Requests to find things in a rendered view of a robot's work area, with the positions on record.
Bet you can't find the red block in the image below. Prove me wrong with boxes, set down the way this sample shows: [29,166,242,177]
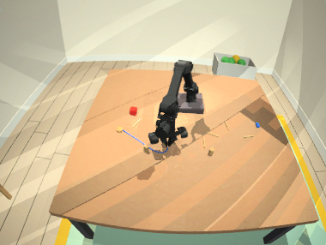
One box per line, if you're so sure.
[130,106,137,116]

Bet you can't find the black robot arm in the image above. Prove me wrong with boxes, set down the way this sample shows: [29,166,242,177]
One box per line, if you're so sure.
[154,59,199,140]

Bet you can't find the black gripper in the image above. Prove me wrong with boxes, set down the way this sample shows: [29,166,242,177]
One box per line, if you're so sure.
[148,126,189,147]

